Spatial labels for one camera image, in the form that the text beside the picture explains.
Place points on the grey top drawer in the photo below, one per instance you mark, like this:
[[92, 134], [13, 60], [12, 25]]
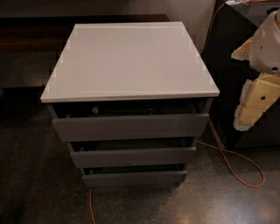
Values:
[[130, 127]]

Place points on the labelled plastic water bottle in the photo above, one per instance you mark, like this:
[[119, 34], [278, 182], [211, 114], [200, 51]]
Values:
[[95, 110]]

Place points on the grey drawer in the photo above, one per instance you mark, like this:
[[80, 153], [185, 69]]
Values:
[[150, 175], [130, 127], [140, 152]]

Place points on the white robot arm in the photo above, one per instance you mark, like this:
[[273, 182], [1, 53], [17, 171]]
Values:
[[262, 51]]

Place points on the grey drawer cabinet frame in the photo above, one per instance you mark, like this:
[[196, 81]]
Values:
[[130, 108]]

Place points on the white cabinet countertop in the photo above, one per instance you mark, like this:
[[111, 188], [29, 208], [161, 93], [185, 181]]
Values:
[[129, 61]]

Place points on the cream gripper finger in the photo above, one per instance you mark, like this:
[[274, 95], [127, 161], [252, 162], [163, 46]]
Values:
[[257, 96], [243, 52]]

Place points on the grey bottom drawer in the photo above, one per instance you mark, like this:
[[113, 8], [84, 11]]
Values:
[[150, 175]]

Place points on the clear plastic water bottle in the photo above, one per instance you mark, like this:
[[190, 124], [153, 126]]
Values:
[[150, 110]]

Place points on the grey middle drawer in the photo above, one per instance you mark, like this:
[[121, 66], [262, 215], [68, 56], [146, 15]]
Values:
[[140, 152]]

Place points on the dark counter cabinet right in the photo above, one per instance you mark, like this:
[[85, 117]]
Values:
[[231, 27]]

